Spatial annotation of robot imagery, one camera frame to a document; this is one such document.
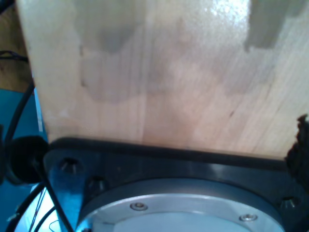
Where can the black round knob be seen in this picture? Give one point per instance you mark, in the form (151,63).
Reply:
(26,159)

